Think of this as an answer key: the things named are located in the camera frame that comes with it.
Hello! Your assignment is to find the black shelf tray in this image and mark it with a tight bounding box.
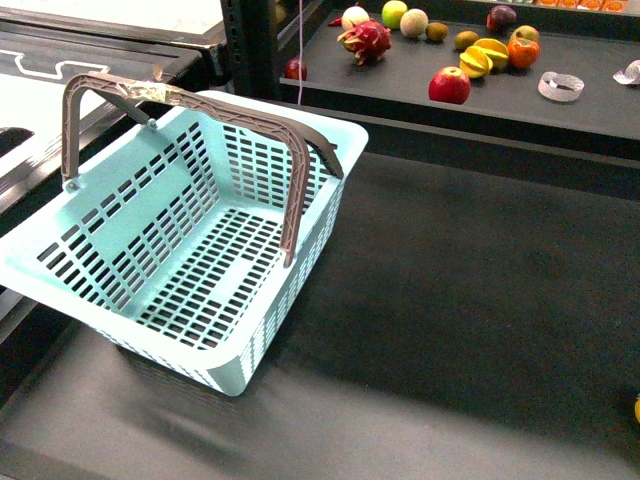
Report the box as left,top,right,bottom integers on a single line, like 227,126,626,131
278,1,639,161

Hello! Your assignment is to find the light blue plastic basket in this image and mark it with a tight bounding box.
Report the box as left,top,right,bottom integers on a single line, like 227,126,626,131
1,107,344,396

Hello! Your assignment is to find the red green mango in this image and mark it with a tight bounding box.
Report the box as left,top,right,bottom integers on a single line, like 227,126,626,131
510,25,540,42

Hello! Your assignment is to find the yellow mango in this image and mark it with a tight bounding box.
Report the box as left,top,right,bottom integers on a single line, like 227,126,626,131
634,394,640,423

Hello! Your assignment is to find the small dark red apple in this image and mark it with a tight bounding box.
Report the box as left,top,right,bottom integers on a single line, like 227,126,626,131
284,57,308,81

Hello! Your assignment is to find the clear tape roll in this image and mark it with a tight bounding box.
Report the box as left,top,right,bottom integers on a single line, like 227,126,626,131
538,71,585,103

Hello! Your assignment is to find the yellow star fruit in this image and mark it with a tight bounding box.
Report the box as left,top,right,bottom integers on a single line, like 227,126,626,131
459,38,509,79

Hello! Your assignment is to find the brown kiwi right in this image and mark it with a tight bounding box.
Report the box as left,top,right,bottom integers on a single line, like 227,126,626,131
454,30,480,52

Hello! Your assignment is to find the pink dragon fruit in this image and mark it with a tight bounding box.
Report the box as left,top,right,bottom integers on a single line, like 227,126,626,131
337,20,391,66

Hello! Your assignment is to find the brown kiwi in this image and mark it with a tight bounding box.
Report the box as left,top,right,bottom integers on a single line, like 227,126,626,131
425,22,449,42
454,30,480,52

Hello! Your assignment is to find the red apple front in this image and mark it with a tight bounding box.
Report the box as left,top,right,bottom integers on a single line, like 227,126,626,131
428,66,471,105

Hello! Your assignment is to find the orange boxes row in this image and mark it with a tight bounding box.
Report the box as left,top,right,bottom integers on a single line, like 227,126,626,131
533,0,639,15

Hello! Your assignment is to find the brown kiwi left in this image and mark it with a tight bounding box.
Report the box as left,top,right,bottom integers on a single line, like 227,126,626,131
425,22,449,42

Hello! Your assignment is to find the orange persimmon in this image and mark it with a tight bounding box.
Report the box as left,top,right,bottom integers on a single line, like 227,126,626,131
507,38,540,70

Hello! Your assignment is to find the white onion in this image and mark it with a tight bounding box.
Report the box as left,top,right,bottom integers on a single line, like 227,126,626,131
340,6,370,31

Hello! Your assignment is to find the black metal rack post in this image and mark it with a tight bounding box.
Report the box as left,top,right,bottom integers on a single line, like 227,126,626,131
220,0,280,100

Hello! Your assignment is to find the pink hanging string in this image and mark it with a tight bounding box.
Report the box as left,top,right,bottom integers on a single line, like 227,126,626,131
297,0,305,106

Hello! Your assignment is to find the brown front basket handle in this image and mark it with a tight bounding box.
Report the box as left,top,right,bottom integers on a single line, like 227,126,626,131
60,72,314,267

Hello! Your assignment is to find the beige cantaloupe melon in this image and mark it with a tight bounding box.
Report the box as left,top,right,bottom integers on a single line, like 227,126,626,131
400,8,429,39

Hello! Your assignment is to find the dark purple fruit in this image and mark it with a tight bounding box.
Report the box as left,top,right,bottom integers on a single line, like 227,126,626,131
486,5,517,33

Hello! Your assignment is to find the brown basket handle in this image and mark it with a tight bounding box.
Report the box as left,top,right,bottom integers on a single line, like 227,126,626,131
60,72,314,267
106,94,345,181

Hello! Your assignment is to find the green apple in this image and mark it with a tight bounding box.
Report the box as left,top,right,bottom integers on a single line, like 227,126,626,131
381,0,408,30

